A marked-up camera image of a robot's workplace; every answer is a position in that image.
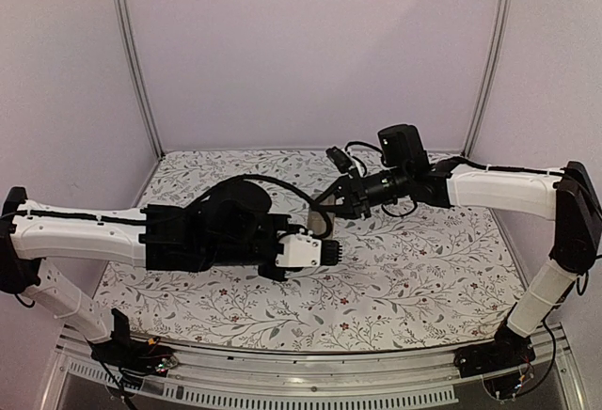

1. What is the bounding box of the grey white remote control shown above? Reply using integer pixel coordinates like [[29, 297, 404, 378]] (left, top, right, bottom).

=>
[[307, 192, 336, 240]]

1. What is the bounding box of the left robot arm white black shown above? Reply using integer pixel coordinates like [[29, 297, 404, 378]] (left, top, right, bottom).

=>
[[1, 180, 323, 367]]

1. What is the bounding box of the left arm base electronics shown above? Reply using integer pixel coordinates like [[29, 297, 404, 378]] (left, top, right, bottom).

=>
[[88, 308, 179, 377]]

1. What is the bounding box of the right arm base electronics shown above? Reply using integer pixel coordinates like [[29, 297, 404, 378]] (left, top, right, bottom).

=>
[[453, 339, 536, 401]]

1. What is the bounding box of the floral patterned table mat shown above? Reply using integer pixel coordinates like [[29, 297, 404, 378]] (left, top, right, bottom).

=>
[[91, 147, 535, 354]]

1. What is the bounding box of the right black camera cable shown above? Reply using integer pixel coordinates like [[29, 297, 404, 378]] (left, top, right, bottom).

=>
[[345, 139, 420, 217]]

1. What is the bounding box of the black camera cable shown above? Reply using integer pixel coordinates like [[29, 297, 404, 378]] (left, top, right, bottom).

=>
[[244, 174, 333, 237], [345, 139, 420, 217]]

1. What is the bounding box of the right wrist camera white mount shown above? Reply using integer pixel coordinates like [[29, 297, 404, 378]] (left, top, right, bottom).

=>
[[325, 147, 368, 177]]

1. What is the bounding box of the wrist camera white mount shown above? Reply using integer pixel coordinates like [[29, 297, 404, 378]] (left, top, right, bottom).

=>
[[325, 147, 368, 177], [275, 229, 342, 271]]

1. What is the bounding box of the left black camera cable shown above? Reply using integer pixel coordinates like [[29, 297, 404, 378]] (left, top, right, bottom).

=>
[[244, 174, 333, 237]]

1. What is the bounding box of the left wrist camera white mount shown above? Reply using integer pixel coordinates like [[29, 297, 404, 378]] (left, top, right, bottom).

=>
[[275, 229, 342, 271]]

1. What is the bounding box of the front aluminium rail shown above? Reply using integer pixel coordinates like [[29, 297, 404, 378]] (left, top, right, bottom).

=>
[[40, 325, 589, 409]]

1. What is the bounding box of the right aluminium frame post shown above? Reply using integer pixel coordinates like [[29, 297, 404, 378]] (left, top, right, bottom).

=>
[[462, 0, 512, 157]]

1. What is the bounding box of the aluminium frame post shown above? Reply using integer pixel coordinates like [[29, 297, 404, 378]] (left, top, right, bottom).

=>
[[113, 0, 165, 159], [462, 0, 512, 157]]

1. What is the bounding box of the left aluminium frame post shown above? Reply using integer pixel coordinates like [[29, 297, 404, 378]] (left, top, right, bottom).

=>
[[113, 0, 165, 159]]

